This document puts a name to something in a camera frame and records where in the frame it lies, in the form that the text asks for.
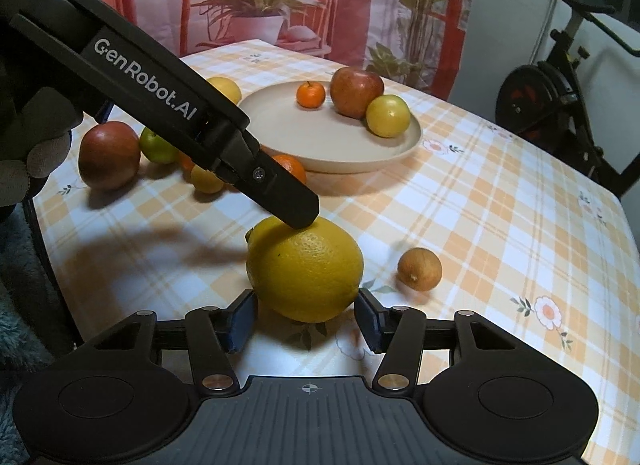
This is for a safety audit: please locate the orange checked floral tablecloth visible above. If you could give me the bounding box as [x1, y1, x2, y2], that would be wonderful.
[32, 39, 628, 396]

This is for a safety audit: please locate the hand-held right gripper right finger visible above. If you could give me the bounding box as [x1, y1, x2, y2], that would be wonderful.
[356, 289, 526, 392]

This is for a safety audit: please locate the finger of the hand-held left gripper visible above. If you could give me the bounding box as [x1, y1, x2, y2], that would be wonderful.
[216, 131, 320, 230]

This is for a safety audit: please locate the black exercise bike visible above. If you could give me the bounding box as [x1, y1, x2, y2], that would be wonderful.
[495, 0, 640, 206]

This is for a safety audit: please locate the red apple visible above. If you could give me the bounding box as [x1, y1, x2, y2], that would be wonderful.
[78, 121, 141, 190]
[330, 66, 385, 120]

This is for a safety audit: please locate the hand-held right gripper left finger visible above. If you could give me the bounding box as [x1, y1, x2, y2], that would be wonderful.
[85, 290, 257, 392]

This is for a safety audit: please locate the large yellow lemon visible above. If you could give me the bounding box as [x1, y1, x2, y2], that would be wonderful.
[245, 216, 364, 323]

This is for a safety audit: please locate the pink printed wall tapestry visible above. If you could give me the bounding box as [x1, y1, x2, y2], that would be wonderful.
[107, 0, 481, 100]

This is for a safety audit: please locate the teal fuzzy rug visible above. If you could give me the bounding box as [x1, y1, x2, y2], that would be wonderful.
[0, 205, 66, 465]

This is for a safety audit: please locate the person's left hand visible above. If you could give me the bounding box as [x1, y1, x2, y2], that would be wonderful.
[0, 40, 84, 206]

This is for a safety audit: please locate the green apple in plate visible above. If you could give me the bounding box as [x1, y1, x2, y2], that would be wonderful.
[366, 94, 412, 138]

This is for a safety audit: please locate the beige round plate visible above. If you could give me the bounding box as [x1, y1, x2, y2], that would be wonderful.
[238, 81, 423, 174]

